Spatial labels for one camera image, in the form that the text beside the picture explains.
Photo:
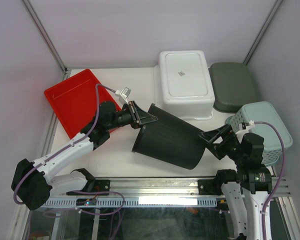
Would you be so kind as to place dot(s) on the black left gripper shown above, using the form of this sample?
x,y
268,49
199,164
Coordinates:
x,y
139,116

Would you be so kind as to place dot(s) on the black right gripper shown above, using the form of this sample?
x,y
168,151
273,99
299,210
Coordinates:
x,y
225,133

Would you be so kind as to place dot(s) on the black round bucket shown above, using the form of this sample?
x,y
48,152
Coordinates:
x,y
170,139

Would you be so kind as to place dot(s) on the white plastic tub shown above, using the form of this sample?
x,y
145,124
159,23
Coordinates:
x,y
183,86

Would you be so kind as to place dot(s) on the light teal perforated basket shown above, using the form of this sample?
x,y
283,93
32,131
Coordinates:
x,y
264,112

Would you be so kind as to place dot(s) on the dark green plastic tray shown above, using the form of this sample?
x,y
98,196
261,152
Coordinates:
x,y
233,86

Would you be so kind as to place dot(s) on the red plastic tray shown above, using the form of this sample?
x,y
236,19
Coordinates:
x,y
74,101

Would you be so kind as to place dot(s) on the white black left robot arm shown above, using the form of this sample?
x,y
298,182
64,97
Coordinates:
x,y
35,181

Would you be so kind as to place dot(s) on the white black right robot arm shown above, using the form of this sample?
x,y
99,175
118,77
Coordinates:
x,y
247,189

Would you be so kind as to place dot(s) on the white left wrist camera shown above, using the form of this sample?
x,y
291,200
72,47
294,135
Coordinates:
x,y
123,95

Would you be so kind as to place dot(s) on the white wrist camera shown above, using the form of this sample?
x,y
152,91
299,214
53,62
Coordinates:
x,y
247,125
123,95

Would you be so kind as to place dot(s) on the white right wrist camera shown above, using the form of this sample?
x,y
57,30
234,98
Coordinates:
x,y
247,125

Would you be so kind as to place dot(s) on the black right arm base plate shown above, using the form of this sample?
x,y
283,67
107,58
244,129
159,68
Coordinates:
x,y
209,187

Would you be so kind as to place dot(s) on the aluminium mounting rail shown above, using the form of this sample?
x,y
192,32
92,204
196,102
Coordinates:
x,y
132,187

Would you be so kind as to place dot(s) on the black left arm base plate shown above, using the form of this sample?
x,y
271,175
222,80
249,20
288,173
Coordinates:
x,y
98,185

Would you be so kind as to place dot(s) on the white slotted cable duct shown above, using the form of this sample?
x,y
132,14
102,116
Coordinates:
x,y
131,202

